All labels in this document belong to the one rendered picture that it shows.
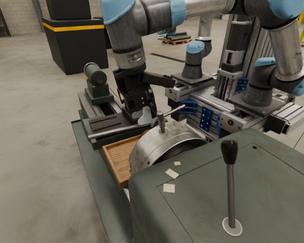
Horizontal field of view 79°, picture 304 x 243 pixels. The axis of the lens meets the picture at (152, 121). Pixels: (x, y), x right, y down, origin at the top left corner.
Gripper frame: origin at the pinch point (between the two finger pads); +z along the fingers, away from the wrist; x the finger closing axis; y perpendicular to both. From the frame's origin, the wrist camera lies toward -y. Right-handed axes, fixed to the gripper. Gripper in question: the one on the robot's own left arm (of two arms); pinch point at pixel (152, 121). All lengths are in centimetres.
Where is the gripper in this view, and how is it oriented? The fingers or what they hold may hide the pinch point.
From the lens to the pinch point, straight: 60.5
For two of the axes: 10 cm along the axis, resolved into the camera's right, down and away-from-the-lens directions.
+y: -8.6, 4.1, -2.9
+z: 1.7, 7.8, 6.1
